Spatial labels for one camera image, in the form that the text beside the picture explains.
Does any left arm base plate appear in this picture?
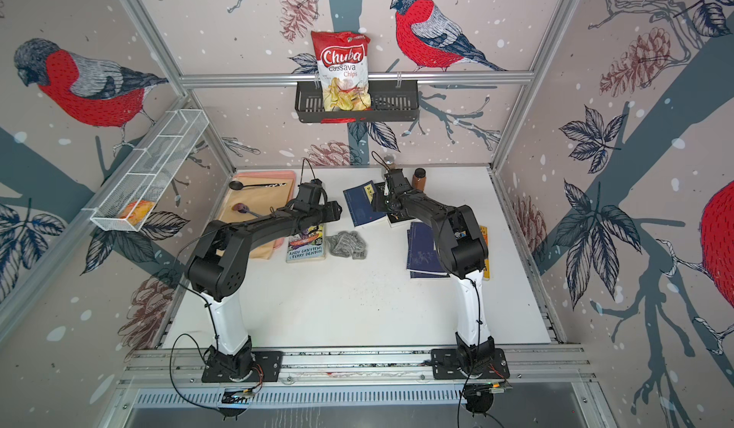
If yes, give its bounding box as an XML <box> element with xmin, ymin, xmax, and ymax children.
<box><xmin>201</xmin><ymin>349</ymin><xmax>283</xmax><ymax>384</ymax></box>

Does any orange packet in shelf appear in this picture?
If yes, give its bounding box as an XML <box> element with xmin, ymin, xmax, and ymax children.
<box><xmin>119</xmin><ymin>200</ymin><xmax>156</xmax><ymax>227</ymax></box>

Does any yellow treehouse paperback book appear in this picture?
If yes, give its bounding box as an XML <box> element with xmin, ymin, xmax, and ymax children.
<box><xmin>480</xmin><ymin>225</ymin><xmax>491</xmax><ymax>280</ymax></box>

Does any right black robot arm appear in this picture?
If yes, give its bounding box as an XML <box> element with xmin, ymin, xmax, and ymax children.
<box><xmin>373</xmin><ymin>169</ymin><xmax>496</xmax><ymax>378</ymax></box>

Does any grey striped cleaning cloth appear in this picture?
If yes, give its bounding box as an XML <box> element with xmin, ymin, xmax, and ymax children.
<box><xmin>326</xmin><ymin>231</ymin><xmax>367</xmax><ymax>260</ymax></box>

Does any grey treehouse paperback book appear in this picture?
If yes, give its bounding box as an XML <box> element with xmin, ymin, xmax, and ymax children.
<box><xmin>286</xmin><ymin>225</ymin><xmax>326</xmax><ymax>264</ymax></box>

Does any glass jar orange spice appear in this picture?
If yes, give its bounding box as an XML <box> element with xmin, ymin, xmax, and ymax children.
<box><xmin>411</xmin><ymin>167</ymin><xmax>426</xmax><ymax>192</ymax></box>

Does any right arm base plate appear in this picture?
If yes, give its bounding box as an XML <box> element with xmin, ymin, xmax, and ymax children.
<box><xmin>428</xmin><ymin>348</ymin><xmax>510</xmax><ymax>380</ymax></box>

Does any black wall basket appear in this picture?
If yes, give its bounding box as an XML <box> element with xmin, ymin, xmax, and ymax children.
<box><xmin>294</xmin><ymin>80</ymin><xmax>420</xmax><ymax>124</ymax></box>

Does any left black cable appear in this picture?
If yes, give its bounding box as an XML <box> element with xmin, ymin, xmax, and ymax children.
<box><xmin>168</xmin><ymin>156</ymin><xmax>319</xmax><ymax>418</ymax></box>

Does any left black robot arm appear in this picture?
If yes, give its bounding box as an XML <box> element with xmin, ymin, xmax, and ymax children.
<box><xmin>185</xmin><ymin>179</ymin><xmax>342</xmax><ymax>383</ymax></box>

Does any purple spoon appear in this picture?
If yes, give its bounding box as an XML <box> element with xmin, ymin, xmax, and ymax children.
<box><xmin>231</xmin><ymin>202</ymin><xmax>262</xmax><ymax>219</ymax></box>

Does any navy thread-bound book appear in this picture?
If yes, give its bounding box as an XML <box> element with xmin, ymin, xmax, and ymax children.
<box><xmin>343</xmin><ymin>181</ymin><xmax>386</xmax><ymax>227</ymax></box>

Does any white wire wall shelf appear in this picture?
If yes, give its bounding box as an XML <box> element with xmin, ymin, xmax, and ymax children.
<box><xmin>90</xmin><ymin>109</ymin><xmax>209</xmax><ymax>232</ymax></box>

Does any black Chinese paperback book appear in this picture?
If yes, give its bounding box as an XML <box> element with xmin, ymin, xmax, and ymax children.
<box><xmin>371</xmin><ymin>182</ymin><xmax>412</xmax><ymax>227</ymax></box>

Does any right black cable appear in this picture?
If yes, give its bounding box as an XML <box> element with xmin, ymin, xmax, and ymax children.
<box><xmin>369</xmin><ymin>150</ymin><xmax>506</xmax><ymax>428</ymax></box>

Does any red cassava chips bag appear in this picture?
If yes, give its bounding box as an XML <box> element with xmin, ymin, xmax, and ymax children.
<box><xmin>311</xmin><ymin>31</ymin><xmax>372</xmax><ymax>112</ymax></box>

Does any black cable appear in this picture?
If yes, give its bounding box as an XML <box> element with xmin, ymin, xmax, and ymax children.
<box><xmin>369</xmin><ymin>150</ymin><xmax>506</xmax><ymax>428</ymax></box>
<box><xmin>168</xmin><ymin>156</ymin><xmax>319</xmax><ymax>418</ymax></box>

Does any black spoon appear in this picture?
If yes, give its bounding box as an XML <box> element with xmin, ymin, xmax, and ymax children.
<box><xmin>229</xmin><ymin>181</ymin><xmax>287</xmax><ymax>191</ymax></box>

